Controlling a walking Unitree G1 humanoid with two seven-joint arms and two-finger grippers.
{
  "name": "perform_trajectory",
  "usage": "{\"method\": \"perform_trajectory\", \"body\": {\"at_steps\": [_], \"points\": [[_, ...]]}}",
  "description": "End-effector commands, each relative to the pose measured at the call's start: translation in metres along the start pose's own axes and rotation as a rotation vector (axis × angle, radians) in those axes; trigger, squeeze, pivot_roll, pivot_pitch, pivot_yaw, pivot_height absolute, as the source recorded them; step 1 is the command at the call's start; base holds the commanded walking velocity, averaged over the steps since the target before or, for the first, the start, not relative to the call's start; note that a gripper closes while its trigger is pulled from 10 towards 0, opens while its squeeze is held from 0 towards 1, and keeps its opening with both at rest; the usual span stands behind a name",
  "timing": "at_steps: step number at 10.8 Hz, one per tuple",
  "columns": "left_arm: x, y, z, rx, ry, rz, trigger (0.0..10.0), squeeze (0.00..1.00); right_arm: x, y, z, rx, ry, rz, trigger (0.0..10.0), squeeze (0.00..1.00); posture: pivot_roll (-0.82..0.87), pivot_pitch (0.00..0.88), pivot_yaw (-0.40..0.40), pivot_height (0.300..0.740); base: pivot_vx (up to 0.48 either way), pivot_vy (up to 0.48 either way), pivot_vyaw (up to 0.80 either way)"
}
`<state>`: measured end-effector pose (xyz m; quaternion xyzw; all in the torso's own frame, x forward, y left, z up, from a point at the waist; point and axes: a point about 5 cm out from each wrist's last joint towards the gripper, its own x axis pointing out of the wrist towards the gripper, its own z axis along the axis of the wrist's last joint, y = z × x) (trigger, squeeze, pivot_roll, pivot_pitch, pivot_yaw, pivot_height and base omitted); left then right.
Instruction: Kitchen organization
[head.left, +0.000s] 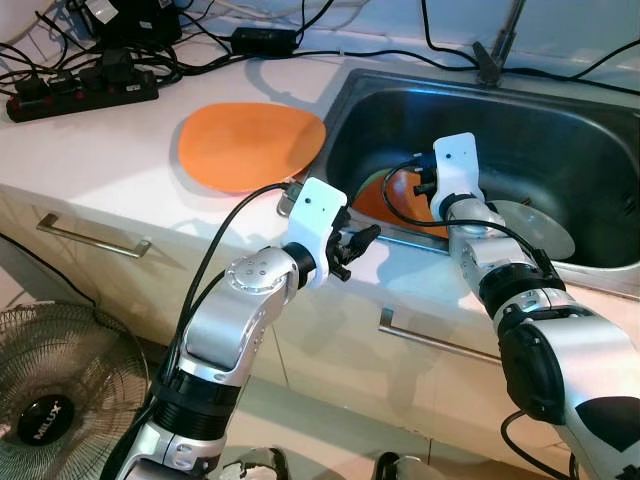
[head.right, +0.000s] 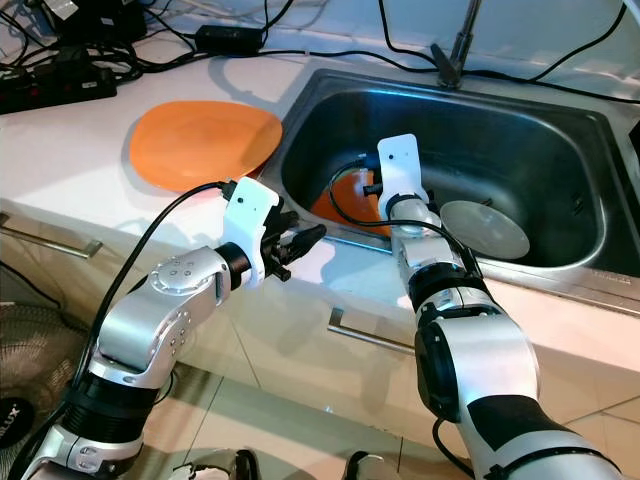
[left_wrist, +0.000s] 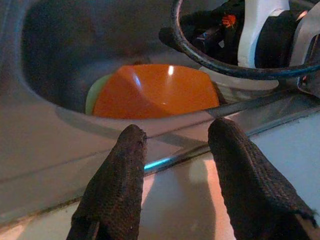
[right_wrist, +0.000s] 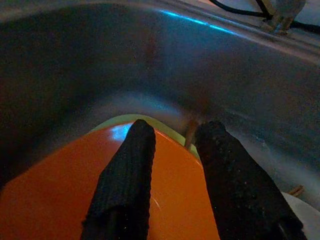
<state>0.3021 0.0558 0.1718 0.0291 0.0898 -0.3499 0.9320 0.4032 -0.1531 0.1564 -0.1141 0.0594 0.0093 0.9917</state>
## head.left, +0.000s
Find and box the orange plastic bowl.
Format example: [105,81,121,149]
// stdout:
[350,168,451,239]

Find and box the white bowl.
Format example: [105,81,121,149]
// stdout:
[490,200,576,263]

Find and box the orange plastic plate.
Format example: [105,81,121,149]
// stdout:
[177,102,328,194]

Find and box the stainless steel sink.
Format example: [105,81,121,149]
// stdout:
[320,68,640,276]

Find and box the dark metal faucet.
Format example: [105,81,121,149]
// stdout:
[473,0,526,86]

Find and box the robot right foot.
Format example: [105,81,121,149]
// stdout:
[375,452,441,480]

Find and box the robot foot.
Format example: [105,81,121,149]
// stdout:
[220,447,291,480]
[375,452,441,480]

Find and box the black power adapter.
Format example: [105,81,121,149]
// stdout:
[232,27,299,56]

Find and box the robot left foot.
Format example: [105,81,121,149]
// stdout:
[220,447,291,480]

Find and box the black power strip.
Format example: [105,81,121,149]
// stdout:
[5,75,161,123]

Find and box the black electronics box with labels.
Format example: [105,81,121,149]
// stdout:
[85,0,183,49]

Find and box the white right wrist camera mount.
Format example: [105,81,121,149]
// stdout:
[432,133,483,216]

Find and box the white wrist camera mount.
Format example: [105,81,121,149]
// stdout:
[432,133,483,216]
[285,178,351,291]

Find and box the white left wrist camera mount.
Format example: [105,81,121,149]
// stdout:
[285,178,351,291]

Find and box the silver cabinet handle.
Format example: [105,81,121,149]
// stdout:
[38,212,153,259]
[378,308,501,366]

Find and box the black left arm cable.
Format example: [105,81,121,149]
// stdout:
[165,183,301,401]

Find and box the floor fan with wire guard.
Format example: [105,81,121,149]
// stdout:
[0,303,151,480]

